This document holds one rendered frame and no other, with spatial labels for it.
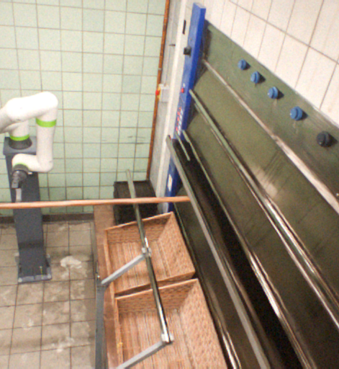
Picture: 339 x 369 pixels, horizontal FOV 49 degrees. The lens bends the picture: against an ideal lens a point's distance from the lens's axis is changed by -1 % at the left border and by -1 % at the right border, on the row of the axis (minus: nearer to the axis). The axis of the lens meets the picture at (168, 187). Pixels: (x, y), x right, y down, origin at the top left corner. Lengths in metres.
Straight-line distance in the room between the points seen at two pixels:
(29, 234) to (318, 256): 2.24
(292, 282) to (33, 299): 2.25
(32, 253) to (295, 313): 2.23
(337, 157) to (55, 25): 2.28
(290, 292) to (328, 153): 0.49
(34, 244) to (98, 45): 1.57
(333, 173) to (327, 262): 0.26
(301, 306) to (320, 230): 0.28
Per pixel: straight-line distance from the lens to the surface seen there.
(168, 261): 2.59
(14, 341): 3.01
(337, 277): 1.15
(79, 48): 3.01
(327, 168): 1.19
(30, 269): 3.25
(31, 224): 2.93
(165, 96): 2.82
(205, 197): 1.87
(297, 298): 1.36
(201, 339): 2.15
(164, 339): 1.58
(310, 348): 1.32
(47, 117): 2.17
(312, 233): 1.23
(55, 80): 3.09
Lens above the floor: 2.49
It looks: 35 degrees down
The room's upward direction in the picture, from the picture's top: 9 degrees clockwise
